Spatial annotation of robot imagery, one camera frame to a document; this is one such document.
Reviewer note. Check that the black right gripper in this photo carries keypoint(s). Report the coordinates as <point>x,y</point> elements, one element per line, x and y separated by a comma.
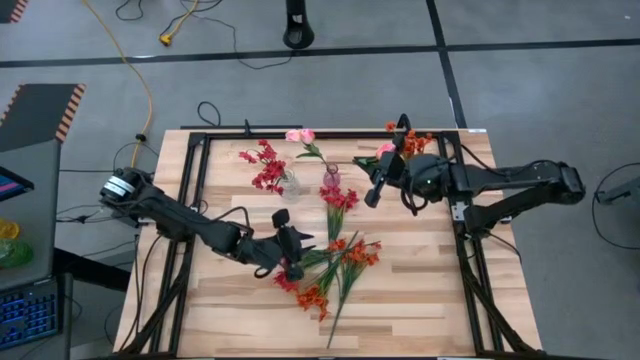
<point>425,175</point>

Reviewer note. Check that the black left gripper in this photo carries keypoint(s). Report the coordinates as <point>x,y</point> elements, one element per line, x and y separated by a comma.
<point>265,250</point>

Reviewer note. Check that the pink tulip stem one bud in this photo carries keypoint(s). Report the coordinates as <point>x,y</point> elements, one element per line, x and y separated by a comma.
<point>385,149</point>

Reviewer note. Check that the red artificial flower stem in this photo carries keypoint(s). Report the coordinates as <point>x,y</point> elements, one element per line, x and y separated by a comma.
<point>285,281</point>
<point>339,198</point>
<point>270,170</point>

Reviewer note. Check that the orange artificial flower stem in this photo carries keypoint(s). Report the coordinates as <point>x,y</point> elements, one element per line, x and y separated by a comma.
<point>412,142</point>
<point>312,300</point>
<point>357,255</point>

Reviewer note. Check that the pink tulip stem two buds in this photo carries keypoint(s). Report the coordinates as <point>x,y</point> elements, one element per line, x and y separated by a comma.
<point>306,136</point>

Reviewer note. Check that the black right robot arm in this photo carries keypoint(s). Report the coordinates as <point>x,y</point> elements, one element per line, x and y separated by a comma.
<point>525,175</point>

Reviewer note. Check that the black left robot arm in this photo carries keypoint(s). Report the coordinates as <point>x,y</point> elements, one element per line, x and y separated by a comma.
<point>175,215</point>

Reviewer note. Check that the purple glass vase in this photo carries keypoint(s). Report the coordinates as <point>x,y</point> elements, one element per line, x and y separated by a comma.
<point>332,178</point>

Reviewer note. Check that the short clear glass vase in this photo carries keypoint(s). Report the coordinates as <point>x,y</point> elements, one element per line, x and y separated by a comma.
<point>292,190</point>

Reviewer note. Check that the black clamp hook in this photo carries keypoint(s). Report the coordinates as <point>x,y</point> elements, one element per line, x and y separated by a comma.
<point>403,119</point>

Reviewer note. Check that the grey stand foot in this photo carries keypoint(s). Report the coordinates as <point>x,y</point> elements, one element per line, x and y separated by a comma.
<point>622,192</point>

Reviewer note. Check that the grey side desk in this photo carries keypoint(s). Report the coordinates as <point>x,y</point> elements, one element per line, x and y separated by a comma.
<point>35,225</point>

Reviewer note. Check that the backlit black keyboard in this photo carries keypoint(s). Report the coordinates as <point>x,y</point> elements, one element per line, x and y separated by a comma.
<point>27,312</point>

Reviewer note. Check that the green plastic object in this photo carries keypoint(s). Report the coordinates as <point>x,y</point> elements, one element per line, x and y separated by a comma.
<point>15,254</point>

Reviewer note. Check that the yellow plastic object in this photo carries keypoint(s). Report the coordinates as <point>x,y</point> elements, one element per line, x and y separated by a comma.
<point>7,230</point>

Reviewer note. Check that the dark tablet screen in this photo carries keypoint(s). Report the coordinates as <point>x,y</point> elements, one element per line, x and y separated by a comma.
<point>12,185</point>

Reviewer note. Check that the large black orange-striped mat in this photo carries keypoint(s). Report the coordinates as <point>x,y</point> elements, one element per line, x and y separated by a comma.
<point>35,115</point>

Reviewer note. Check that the small black orange-striped mat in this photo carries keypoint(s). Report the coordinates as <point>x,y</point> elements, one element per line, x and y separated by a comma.
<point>10,9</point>

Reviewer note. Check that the black aluminium table frame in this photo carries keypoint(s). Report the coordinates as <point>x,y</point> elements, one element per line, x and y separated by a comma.
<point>225,135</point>

